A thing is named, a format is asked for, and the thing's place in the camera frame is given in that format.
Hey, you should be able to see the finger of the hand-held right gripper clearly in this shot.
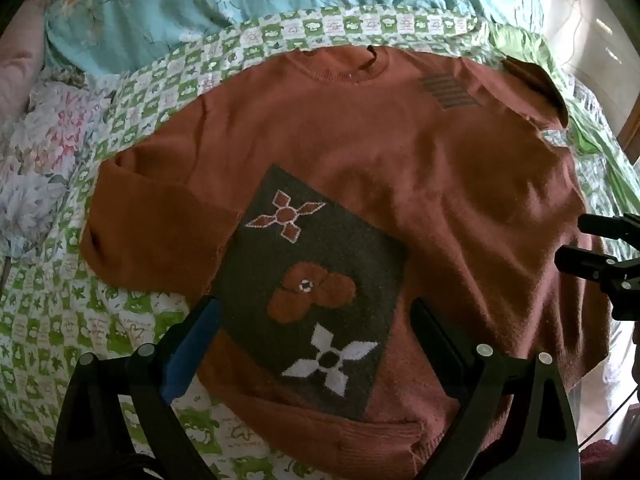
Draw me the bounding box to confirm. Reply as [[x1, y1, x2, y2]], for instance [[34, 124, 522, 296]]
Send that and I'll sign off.
[[577, 212, 640, 257], [554, 245, 640, 321]]

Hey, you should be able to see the white cabinet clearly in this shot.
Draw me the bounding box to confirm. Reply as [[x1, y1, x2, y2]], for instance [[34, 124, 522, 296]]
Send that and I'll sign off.
[[550, 0, 640, 126]]

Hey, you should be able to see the pink floral quilt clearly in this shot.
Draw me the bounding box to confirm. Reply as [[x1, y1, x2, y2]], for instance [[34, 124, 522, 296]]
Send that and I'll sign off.
[[0, 67, 116, 261]]

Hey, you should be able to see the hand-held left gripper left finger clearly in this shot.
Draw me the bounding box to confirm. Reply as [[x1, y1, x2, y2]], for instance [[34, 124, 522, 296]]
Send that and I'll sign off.
[[52, 296, 223, 480]]

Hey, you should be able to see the pink quilted blanket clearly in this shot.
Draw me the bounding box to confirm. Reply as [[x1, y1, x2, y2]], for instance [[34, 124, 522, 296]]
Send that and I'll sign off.
[[0, 0, 66, 111]]

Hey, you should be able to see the teal floral quilt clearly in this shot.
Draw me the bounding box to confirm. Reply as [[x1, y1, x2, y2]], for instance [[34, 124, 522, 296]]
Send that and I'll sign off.
[[45, 0, 546, 79]]

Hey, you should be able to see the rust orange knit sweater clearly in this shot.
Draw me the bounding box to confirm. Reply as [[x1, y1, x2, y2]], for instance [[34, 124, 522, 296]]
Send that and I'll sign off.
[[80, 45, 613, 477]]

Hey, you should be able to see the black cable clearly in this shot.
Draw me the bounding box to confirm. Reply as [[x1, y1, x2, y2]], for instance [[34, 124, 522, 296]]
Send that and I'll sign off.
[[579, 385, 640, 452]]

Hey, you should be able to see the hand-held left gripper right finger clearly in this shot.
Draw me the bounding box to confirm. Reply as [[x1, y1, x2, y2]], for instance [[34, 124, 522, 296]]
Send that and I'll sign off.
[[409, 297, 583, 480]]

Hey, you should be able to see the green checkered printed blanket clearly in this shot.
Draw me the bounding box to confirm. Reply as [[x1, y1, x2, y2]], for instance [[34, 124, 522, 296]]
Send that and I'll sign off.
[[0, 4, 640, 480]]

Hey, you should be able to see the person's dark red clothing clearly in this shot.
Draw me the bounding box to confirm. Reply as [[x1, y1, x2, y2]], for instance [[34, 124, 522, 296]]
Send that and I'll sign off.
[[580, 439, 627, 480]]

